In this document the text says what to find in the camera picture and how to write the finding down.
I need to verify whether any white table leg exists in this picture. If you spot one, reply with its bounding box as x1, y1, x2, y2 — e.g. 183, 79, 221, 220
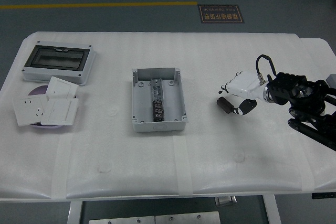
262, 194, 283, 224

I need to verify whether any white tape strip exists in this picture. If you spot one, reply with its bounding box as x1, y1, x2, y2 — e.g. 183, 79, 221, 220
298, 140, 316, 193
172, 136, 194, 196

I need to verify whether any short brown cylindrical battery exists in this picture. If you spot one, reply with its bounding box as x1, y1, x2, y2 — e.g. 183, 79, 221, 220
216, 97, 235, 114

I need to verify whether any metal bracket under table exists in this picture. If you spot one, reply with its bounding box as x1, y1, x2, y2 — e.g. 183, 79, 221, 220
215, 195, 238, 207

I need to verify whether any black table control panel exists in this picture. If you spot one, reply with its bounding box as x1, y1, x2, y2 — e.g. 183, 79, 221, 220
311, 193, 336, 200

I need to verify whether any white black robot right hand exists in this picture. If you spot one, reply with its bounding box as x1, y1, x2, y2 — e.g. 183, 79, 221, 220
217, 70, 267, 116

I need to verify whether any grey box with dark window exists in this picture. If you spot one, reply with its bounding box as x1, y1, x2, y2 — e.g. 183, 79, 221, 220
21, 40, 97, 87

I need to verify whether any white foam mat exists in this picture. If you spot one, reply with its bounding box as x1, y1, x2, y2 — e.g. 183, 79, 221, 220
0, 31, 324, 200

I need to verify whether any white socket panel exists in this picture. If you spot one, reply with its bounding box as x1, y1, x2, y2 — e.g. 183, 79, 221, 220
12, 94, 49, 126

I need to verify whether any metal mounting rail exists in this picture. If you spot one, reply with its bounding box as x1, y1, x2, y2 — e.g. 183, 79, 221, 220
150, 78, 165, 123

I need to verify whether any purple plate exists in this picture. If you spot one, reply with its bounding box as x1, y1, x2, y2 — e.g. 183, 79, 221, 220
27, 84, 78, 130

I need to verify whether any white switch panel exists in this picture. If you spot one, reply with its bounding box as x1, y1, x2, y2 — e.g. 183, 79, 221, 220
46, 76, 79, 99
40, 98, 79, 126

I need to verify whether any open grey junction box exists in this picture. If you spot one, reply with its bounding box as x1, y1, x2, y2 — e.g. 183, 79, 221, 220
130, 67, 190, 133

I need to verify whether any grey block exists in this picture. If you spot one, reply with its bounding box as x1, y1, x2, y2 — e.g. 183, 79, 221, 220
325, 73, 336, 90

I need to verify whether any grey metal plate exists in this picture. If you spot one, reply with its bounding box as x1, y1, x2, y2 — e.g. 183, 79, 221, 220
155, 211, 221, 224
88, 215, 155, 224

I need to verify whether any long black printed battery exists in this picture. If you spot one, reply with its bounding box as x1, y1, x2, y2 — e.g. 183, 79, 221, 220
151, 93, 165, 123

